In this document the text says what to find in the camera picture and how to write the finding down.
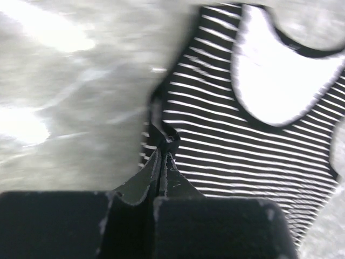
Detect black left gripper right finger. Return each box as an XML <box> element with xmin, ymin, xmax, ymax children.
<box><xmin>151</xmin><ymin>155</ymin><xmax>298</xmax><ymax>258</ymax></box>

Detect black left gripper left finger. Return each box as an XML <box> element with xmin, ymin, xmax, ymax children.
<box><xmin>1</xmin><ymin>151</ymin><xmax>162</xmax><ymax>258</ymax></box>

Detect black white striped tank top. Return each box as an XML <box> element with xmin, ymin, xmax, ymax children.
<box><xmin>153</xmin><ymin>3</ymin><xmax>344</xmax><ymax>246</ymax></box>

